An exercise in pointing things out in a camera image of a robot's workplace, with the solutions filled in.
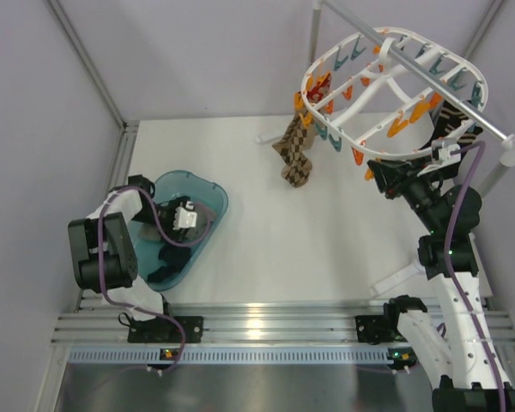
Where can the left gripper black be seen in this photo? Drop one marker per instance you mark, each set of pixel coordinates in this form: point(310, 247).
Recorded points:
point(167, 229)

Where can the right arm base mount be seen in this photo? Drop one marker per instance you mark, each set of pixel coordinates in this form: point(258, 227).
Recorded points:
point(375, 329)

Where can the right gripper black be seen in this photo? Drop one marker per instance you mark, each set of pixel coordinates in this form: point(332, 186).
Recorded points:
point(393, 176)

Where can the grey striped sock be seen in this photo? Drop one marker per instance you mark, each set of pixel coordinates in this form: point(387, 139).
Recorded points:
point(149, 233)

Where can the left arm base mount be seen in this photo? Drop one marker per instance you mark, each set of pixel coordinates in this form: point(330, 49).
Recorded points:
point(159, 330)

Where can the orange clothes peg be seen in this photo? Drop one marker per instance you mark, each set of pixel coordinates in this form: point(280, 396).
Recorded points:
point(369, 174)

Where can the white oval clip hanger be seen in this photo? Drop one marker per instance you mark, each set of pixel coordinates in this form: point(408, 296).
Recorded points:
point(378, 98)

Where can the metal drying rack stand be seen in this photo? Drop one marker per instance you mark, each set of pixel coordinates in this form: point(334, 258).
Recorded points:
point(399, 229)

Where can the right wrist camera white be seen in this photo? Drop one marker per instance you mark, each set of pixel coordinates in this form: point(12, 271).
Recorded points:
point(445, 152)

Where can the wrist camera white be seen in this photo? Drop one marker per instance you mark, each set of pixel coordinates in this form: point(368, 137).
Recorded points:
point(445, 152)
point(185, 216)

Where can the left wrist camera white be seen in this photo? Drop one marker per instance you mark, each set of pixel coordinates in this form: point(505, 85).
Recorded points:
point(185, 216)

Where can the aluminium rail frame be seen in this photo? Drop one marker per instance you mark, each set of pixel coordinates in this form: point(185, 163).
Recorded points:
point(285, 267)

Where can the teal plastic basket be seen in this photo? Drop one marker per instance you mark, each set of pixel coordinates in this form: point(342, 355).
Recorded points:
point(212, 204)

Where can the black striped sock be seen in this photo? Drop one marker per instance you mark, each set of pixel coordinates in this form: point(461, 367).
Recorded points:
point(450, 118)

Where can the brown checkered sock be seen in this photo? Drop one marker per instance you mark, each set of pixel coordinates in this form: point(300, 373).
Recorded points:
point(296, 140)

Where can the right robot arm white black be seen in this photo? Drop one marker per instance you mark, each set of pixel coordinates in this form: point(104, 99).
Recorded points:
point(463, 369)

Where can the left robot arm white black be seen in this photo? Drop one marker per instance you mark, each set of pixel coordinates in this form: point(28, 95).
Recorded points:
point(104, 258)

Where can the navy blue sock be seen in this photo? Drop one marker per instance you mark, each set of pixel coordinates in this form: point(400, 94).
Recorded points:
point(173, 260)

